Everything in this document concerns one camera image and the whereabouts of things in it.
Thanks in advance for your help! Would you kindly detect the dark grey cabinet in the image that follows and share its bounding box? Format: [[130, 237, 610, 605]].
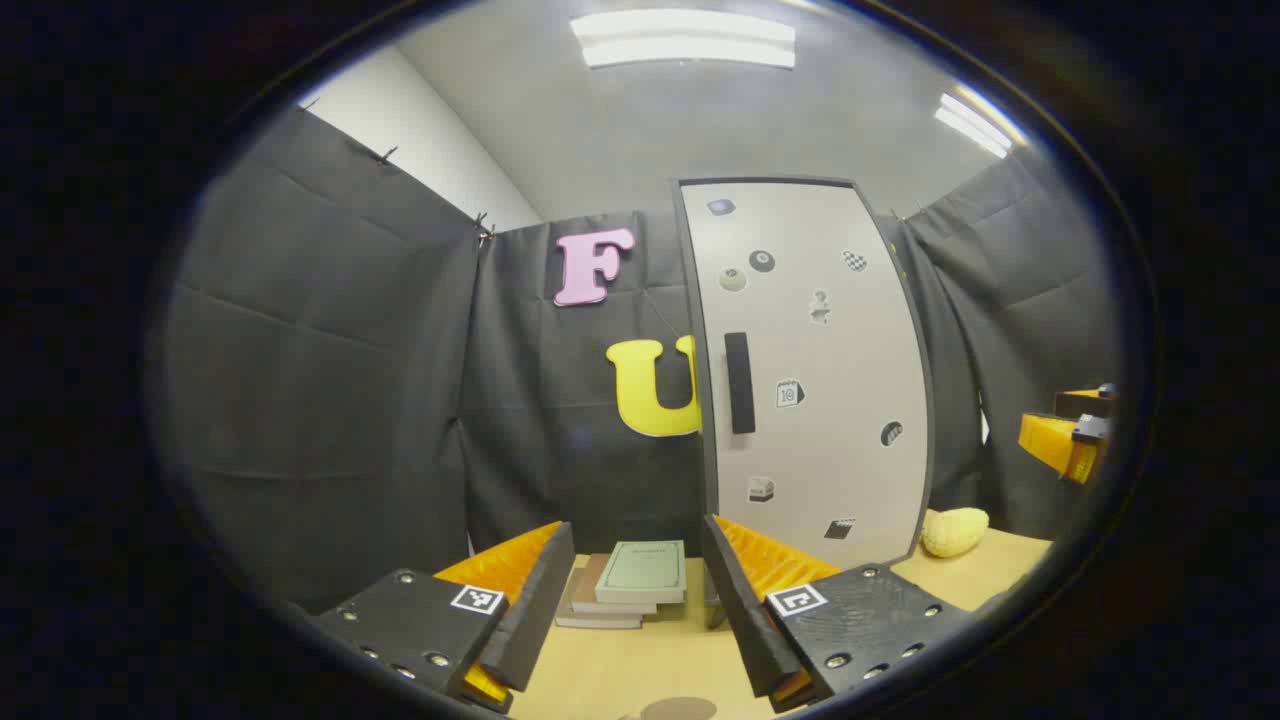
[[672, 176, 937, 573]]

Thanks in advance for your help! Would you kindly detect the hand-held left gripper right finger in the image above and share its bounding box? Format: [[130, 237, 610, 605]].
[[701, 514, 973, 715]]

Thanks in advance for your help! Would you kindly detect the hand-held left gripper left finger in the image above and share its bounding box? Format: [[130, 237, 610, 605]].
[[312, 520, 577, 715]]

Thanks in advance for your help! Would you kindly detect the small ceiling light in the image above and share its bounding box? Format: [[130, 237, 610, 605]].
[[935, 88, 1026, 159]]

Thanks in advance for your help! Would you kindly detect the black door handle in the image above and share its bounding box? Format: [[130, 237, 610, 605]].
[[724, 332, 757, 435]]

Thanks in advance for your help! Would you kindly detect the black backdrop cloth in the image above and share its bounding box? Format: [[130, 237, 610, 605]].
[[165, 105, 1121, 613]]

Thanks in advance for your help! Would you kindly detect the white cabinet door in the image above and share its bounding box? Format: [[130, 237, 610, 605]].
[[676, 180, 933, 569]]

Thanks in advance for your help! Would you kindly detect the brown book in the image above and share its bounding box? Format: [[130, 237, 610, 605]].
[[572, 553, 658, 615]]

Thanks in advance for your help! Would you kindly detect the long ceiling light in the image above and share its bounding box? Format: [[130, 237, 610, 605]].
[[570, 10, 798, 71]]

